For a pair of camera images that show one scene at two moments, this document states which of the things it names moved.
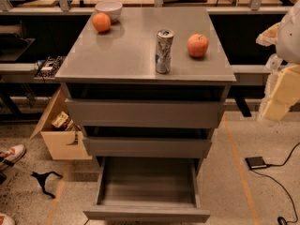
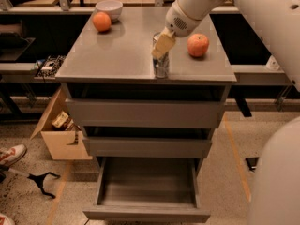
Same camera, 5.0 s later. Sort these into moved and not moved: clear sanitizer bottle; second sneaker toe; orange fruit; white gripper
Moved: white gripper
Not moved: clear sanitizer bottle; orange fruit; second sneaker toe
